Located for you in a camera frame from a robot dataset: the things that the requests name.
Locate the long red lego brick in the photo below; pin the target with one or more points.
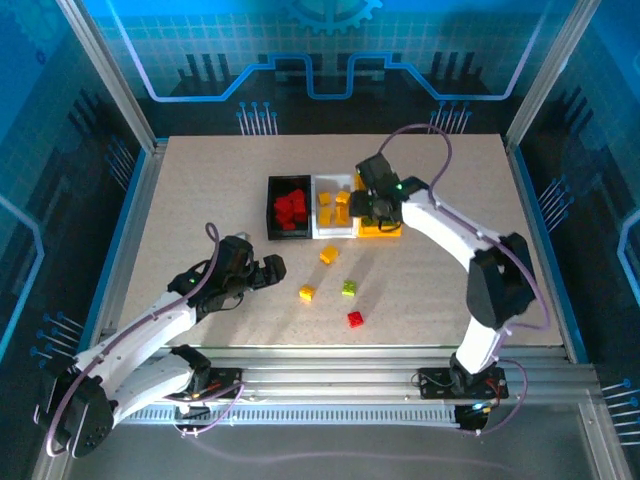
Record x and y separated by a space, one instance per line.
290 212

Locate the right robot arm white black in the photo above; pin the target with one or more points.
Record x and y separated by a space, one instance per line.
440 225

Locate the aluminium frame bar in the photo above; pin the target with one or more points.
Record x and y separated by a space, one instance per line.
600 440

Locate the black controller board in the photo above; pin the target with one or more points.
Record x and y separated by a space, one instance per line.
472 419
192 412

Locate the wide aluminium frame rail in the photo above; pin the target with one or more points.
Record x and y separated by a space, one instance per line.
325 375

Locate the aluminium side rail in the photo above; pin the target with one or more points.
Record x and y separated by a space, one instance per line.
544 250
131 235

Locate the white plastic container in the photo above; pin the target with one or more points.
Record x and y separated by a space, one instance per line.
332 230

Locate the green lego brick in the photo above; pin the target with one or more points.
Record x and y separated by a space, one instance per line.
369 220
349 287

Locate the black plastic container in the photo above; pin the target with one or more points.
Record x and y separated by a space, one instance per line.
272 232

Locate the yellow plastic container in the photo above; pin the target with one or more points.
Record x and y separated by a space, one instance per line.
385 232

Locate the yellow printed lego brick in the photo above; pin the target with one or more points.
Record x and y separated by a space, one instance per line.
325 216

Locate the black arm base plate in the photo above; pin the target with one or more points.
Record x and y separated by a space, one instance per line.
435 382
225 380

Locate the aluminium frame post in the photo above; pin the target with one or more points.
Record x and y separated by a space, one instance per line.
550 70
110 75

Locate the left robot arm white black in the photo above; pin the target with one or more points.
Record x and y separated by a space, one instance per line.
145 322

